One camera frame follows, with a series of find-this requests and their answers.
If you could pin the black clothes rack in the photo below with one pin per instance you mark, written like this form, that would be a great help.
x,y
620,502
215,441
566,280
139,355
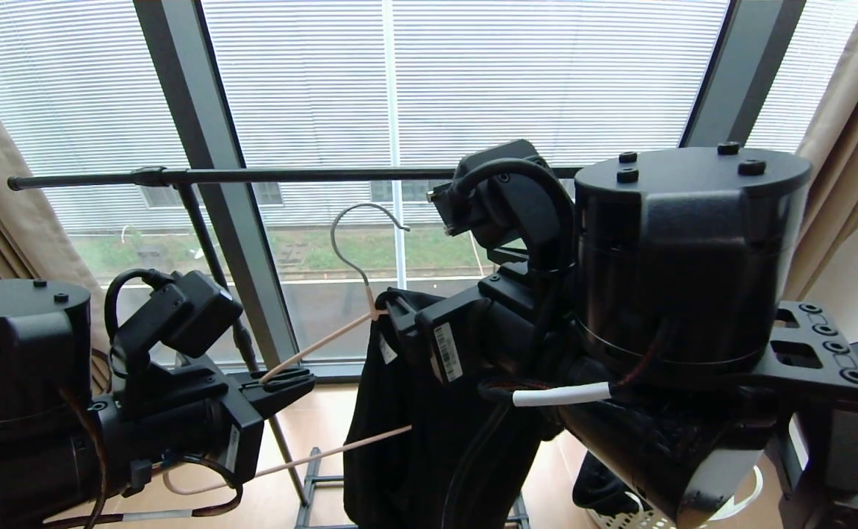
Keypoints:
x,y
289,175

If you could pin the black garment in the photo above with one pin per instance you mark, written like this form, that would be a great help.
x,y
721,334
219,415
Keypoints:
x,y
399,441

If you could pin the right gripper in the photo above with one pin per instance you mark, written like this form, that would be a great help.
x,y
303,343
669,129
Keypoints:
x,y
502,330

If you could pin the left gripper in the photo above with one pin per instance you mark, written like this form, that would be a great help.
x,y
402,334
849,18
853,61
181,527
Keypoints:
x,y
172,419

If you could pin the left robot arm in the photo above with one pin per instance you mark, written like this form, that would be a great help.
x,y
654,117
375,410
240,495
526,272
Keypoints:
x,y
25,345

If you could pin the white laundry basket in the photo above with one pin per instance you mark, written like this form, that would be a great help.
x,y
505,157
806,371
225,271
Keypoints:
x,y
620,520

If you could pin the window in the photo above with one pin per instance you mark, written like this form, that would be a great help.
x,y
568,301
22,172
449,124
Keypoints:
x,y
311,88

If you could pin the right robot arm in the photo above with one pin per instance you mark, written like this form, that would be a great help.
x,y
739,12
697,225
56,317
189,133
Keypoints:
x,y
693,257

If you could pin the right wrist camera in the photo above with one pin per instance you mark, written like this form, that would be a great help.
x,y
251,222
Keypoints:
x,y
502,198

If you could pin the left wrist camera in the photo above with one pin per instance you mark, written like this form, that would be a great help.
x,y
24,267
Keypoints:
x,y
201,312

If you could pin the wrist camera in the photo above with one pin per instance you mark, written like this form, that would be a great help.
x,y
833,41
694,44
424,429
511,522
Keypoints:
x,y
201,312
502,198

